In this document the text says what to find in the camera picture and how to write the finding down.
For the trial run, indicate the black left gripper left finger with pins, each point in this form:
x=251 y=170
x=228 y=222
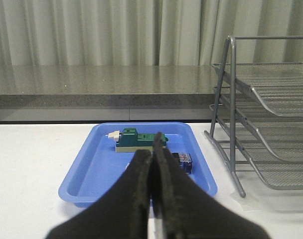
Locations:
x=121 y=213

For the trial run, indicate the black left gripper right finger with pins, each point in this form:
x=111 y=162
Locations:
x=186 y=210

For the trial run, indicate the red emergency stop button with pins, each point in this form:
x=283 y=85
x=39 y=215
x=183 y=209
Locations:
x=184 y=160

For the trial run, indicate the silver mesh tray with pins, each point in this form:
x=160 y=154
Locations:
x=278 y=87
x=274 y=174
x=256 y=131

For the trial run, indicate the blue plastic tray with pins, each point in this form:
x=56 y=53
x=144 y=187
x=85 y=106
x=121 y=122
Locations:
x=98 y=166

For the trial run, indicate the green terminal block component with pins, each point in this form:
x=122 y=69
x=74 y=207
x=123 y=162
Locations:
x=129 y=140

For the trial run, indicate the grey stone counter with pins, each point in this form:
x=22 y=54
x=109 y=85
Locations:
x=52 y=93

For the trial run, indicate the grey metal rack frame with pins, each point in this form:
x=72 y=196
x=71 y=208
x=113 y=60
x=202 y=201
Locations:
x=258 y=112

